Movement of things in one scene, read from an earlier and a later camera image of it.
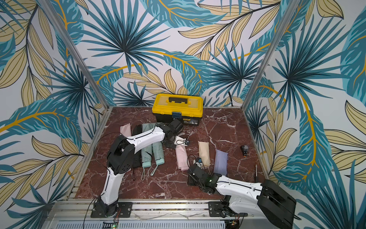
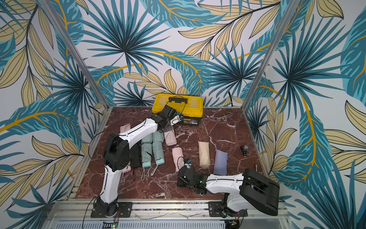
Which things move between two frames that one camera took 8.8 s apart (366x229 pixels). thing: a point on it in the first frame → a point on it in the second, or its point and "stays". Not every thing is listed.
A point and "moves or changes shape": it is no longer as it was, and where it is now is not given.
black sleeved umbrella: (137, 160) stays
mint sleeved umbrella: (146, 153) stays
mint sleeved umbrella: (159, 152) stays
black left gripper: (172, 146) → (169, 129)
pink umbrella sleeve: (126, 130) stays
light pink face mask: (182, 157) moves or changes shape
